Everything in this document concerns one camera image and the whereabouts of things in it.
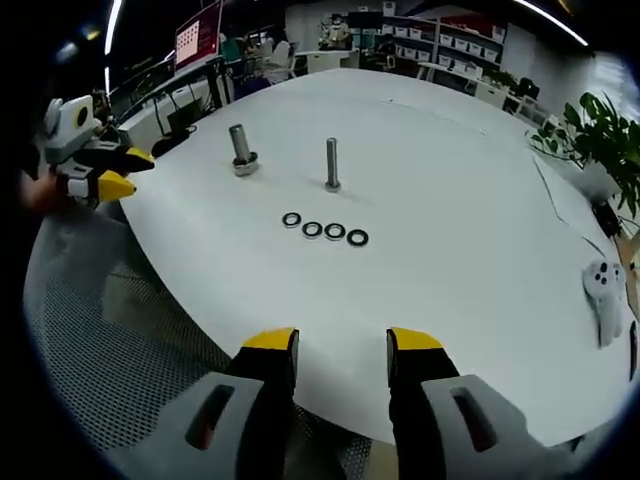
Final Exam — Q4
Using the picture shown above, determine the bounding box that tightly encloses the grey mesh chair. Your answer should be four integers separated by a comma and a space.
22, 199, 371, 480

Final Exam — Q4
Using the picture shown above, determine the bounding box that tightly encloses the white side desk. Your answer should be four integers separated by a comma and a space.
107, 64, 236, 137

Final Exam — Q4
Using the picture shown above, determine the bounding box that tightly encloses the small threaded steel stud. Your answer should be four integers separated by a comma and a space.
323, 137, 344, 194

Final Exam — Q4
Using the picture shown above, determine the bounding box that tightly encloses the green potted plant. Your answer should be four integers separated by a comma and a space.
527, 91, 640, 236

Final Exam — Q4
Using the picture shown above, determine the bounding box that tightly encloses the computer monitor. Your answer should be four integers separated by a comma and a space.
174, 2, 224, 69

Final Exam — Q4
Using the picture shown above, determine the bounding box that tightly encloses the black pen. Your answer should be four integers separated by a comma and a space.
627, 319, 639, 384

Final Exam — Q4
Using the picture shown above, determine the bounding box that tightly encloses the person's left hand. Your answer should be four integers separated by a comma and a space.
19, 169, 71, 216

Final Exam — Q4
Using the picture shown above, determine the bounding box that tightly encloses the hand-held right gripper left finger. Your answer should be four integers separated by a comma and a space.
127, 327, 301, 480

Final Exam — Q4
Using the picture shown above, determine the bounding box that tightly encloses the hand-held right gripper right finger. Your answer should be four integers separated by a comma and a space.
385, 327, 586, 480

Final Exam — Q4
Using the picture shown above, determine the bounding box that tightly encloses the white game controller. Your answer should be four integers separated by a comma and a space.
581, 259, 627, 349

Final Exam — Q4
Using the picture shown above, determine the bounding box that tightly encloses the white office chair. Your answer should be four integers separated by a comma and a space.
272, 39, 300, 81

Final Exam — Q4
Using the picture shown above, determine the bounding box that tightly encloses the large threaded steel stud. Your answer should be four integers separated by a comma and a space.
228, 123, 261, 178

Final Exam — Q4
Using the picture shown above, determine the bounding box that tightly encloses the white shelf with storage bins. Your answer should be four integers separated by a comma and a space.
382, 14, 506, 90

